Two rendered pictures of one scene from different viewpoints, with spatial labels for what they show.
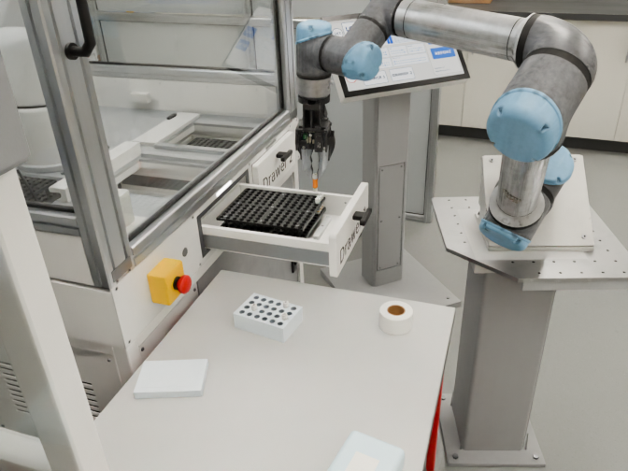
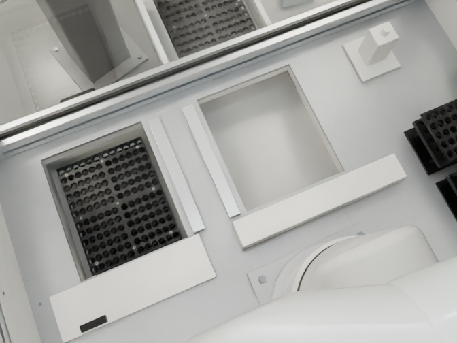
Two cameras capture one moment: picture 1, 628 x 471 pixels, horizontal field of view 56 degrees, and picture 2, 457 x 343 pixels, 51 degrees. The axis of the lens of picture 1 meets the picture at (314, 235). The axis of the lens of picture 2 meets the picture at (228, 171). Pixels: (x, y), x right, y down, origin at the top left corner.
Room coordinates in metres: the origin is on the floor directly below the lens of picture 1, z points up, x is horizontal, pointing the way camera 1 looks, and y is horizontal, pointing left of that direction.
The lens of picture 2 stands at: (1.69, 0.59, 1.79)
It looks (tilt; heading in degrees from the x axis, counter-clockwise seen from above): 73 degrees down; 226
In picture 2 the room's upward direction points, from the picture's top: 2 degrees clockwise
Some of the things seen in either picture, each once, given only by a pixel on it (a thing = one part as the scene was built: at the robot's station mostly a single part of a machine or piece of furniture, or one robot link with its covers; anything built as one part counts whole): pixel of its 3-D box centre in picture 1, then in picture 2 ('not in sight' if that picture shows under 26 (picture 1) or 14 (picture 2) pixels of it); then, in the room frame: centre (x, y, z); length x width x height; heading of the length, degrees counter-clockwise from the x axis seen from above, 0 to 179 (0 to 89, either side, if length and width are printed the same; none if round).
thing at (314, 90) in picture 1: (315, 85); not in sight; (1.28, -0.02, 1.21); 0.08 x 0.08 x 0.05
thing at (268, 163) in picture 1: (275, 164); not in sight; (1.64, 0.11, 0.87); 0.29 x 0.02 x 0.11; 160
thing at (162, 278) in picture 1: (168, 281); not in sight; (1.02, 0.31, 0.88); 0.07 x 0.05 x 0.07; 160
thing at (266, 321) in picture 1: (268, 317); not in sight; (1.01, 0.11, 0.78); 0.12 x 0.08 x 0.04; 61
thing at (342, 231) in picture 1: (349, 226); not in sight; (1.23, -0.09, 0.87); 0.29 x 0.02 x 0.11; 160
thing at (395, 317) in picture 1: (395, 318); not in sight; (0.99, -0.17, 0.78); 0.07 x 0.07 x 0.04
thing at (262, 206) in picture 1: (273, 218); not in sight; (1.30, 0.10, 0.87); 0.22 x 0.18 x 0.06; 70
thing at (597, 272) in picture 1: (522, 249); not in sight; (1.37, -0.57, 0.70); 0.45 x 0.44 x 0.12; 87
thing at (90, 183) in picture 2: not in sight; (121, 206); (1.70, 0.30, 0.87); 0.22 x 0.18 x 0.06; 70
